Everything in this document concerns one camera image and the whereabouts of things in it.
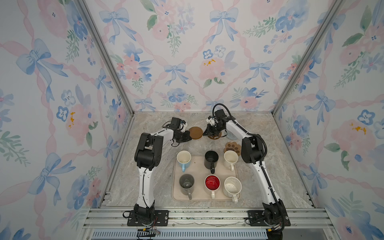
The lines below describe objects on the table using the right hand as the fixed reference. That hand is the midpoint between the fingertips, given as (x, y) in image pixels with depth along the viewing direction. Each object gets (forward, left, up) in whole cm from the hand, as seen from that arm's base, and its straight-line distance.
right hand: (203, 133), depth 107 cm
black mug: (-22, -4, +2) cm, 22 cm away
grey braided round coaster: (-15, -15, +17) cm, 27 cm away
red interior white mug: (-36, -5, +1) cm, 36 cm away
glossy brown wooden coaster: (-5, -8, +1) cm, 9 cm away
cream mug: (-22, -16, +6) cm, 28 cm away
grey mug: (-37, +10, +4) cm, 38 cm away
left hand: (-4, +8, +1) cm, 9 cm away
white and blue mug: (-21, +12, +2) cm, 25 cm away
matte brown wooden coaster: (+1, +5, 0) cm, 5 cm away
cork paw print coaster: (-11, -20, 0) cm, 23 cm away
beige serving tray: (-36, +4, 0) cm, 36 cm away
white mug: (-37, -16, 0) cm, 40 cm away
